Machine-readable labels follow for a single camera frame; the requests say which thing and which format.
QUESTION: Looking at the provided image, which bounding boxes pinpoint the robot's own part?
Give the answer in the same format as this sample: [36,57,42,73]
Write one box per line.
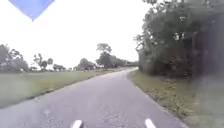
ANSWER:
[71,119,83,128]
[144,118,157,128]

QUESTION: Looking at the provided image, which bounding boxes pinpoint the grey asphalt path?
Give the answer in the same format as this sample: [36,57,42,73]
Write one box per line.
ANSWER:
[0,67,189,128]

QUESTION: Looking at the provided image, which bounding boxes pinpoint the row of roadside trees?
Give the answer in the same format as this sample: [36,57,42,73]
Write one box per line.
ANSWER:
[134,0,224,80]

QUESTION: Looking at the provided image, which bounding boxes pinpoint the distant trees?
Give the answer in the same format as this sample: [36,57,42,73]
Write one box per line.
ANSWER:
[0,42,139,73]

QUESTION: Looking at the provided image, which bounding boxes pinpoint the grass verge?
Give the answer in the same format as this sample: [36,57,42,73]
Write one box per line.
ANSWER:
[127,69,224,128]

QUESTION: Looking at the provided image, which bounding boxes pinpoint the dry grass field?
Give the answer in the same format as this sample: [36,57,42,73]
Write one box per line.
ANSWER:
[0,67,129,109]

